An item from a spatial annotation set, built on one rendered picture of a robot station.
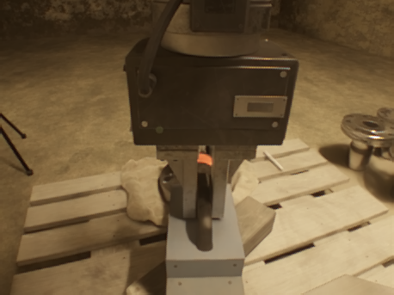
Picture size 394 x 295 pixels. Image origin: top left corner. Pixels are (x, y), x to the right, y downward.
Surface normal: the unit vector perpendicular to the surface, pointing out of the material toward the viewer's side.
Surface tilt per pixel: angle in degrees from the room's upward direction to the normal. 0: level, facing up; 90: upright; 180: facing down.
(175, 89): 90
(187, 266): 90
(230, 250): 0
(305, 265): 0
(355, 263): 0
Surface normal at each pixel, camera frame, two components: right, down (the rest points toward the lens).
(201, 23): 0.03, 0.50
